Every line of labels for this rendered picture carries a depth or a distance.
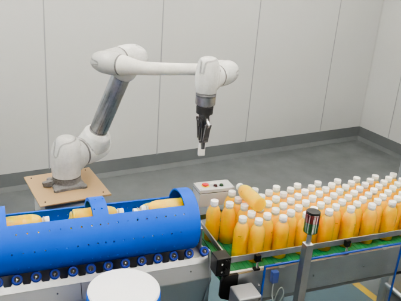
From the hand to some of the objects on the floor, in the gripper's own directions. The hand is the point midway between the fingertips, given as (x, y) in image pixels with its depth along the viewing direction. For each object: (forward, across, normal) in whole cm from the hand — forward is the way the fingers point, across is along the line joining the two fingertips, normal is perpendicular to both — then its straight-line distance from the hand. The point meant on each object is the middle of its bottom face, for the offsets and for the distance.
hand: (201, 148), depth 239 cm
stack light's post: (+143, -38, -38) cm, 153 cm away
